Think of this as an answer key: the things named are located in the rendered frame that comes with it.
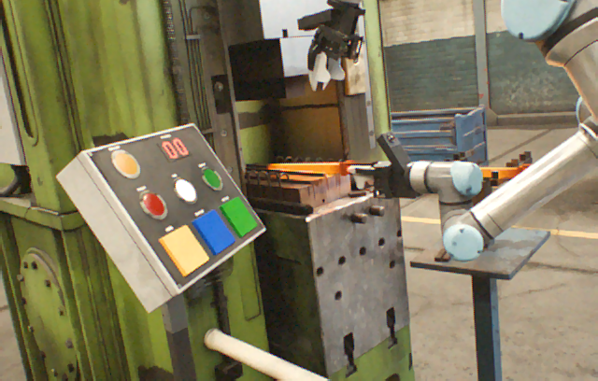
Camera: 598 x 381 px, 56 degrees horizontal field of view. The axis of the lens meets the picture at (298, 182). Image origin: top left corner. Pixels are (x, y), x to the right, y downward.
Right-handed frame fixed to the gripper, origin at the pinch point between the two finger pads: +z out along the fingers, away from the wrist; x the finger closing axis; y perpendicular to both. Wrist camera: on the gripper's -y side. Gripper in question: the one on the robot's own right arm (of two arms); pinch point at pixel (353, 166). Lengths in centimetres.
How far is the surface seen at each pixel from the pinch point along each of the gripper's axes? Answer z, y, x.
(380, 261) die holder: 3.4, 30.6, 10.4
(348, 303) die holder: 3.5, 37.5, -5.2
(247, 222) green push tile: -8.0, 2.1, -42.7
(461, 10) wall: 384, -82, 719
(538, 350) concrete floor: 2, 103, 103
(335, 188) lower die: 8.9, 6.8, 1.6
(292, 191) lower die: 11.4, 4.5, -12.3
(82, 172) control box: -7, -15, -73
